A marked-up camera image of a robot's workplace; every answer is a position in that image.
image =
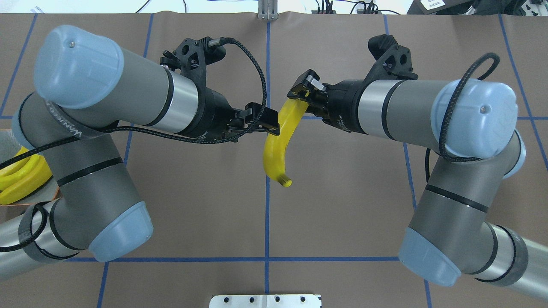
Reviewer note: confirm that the square blue plate orange rim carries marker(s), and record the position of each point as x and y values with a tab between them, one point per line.
48	192

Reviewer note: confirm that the black connector box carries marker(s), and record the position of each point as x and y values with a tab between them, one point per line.
366	8
323	7

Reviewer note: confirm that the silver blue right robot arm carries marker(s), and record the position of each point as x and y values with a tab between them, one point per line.
478	147

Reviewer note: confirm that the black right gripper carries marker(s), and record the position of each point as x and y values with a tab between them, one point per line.
343	102

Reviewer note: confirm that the black connector box left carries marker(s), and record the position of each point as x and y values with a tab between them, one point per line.
323	7

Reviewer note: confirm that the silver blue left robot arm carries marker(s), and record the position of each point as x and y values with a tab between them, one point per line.
87	87

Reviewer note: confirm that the black connector box right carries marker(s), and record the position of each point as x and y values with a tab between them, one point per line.
366	8

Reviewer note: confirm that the greenish yellow banana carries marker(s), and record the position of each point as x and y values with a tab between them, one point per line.
14	172

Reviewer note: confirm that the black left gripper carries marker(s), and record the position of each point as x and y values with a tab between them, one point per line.
212	115

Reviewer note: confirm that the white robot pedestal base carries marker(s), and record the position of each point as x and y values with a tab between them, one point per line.
267	301

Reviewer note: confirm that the aluminium frame post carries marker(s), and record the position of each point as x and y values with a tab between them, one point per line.
268	10

